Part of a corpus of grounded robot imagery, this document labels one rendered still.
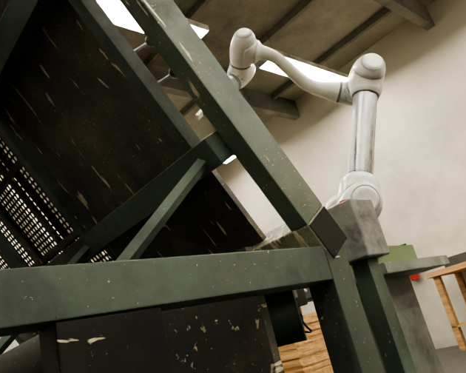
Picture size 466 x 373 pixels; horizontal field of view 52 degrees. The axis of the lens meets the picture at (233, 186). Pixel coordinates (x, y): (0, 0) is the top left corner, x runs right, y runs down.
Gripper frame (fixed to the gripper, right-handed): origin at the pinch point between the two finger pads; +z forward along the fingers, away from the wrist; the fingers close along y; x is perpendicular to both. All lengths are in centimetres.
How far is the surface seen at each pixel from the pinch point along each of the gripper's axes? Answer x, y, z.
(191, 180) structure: 46, -47, 68
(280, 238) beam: 25, -69, 58
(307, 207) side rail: 34, -73, 52
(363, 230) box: 19, -87, 39
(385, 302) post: 7, -100, 51
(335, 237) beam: 27, -82, 52
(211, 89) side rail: 59, -42, 49
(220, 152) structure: 47, -49, 57
